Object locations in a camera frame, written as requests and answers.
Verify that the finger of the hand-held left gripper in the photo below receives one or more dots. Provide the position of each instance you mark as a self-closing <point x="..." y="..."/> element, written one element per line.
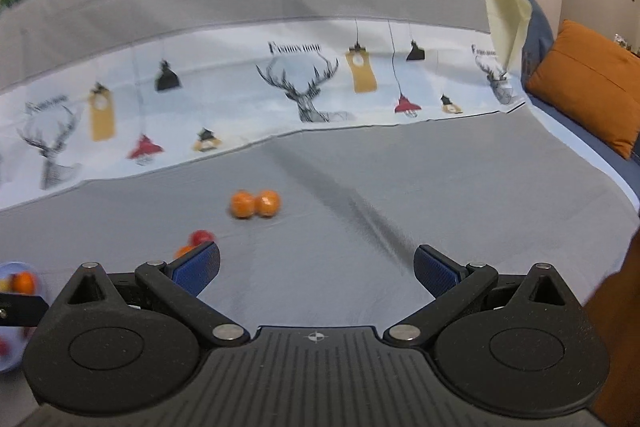
<point x="22" y="309"/>

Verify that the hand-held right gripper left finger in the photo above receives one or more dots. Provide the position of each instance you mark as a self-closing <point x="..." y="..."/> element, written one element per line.
<point x="200" y="264"/>

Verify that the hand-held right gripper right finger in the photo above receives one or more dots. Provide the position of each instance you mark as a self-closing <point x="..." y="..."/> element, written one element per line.
<point x="435" y="268"/>

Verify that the small orange kumquat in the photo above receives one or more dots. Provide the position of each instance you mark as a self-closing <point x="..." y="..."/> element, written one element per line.
<point x="23" y="282"/>
<point x="241" y="204"/>
<point x="184" y="251"/>

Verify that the small red round fruit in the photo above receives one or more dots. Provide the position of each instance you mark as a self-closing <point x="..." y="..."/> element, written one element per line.
<point x="202" y="237"/>
<point x="2" y="347"/>

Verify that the small yellow round fruit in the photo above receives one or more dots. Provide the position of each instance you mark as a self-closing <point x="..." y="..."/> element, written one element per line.
<point x="3" y="282"/>

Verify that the blue plastic plate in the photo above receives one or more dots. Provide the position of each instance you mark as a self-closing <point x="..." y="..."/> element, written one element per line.
<point x="12" y="359"/>

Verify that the shiny orange kumquat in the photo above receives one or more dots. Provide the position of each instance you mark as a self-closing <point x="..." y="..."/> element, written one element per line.
<point x="268" y="203"/>

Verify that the grey printed blanket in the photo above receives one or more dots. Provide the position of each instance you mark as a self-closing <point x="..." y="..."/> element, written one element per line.
<point x="325" y="147"/>

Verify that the brown wooden board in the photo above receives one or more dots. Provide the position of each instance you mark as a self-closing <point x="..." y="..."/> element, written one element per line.
<point x="617" y="332"/>

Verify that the blue sofa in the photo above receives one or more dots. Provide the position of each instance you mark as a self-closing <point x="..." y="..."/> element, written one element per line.
<point x="575" y="132"/>

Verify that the orange pillow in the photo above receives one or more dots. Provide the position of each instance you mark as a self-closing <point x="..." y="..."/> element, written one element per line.
<point x="585" y="82"/>

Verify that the cream cloth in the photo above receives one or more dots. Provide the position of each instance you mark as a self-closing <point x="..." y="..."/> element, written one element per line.
<point x="505" y="17"/>

